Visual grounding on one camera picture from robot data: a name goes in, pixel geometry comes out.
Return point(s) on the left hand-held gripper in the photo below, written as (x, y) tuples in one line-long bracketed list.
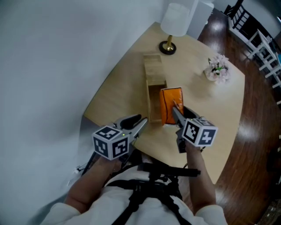
[(109, 142)]

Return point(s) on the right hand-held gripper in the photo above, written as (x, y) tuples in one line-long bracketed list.
[(197, 134)]

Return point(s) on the orange snack bag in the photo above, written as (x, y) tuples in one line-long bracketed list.
[(169, 105)]

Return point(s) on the wooden box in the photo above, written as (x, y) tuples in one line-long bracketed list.
[(153, 103)]

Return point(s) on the person's right forearm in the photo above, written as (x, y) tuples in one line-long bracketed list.
[(199, 175)]

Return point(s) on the person's left forearm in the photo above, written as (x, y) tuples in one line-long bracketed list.
[(92, 182)]

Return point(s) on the black table leg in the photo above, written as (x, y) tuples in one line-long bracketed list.
[(91, 161)]

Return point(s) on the wooden sliding box lid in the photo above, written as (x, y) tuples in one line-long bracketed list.
[(153, 68)]

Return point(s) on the black chest harness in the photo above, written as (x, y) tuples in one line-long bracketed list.
[(171, 171)]

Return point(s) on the pink flowers in white pot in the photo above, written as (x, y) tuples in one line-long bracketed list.
[(217, 68)]

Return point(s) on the person's white shirt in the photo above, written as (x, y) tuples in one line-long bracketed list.
[(105, 204)]

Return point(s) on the white shade brass table lamp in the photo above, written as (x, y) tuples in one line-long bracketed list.
[(175, 19)]

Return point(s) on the white table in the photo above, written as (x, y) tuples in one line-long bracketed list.
[(277, 84), (261, 41), (270, 63)]

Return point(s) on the blue box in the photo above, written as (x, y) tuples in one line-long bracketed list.
[(279, 59)]

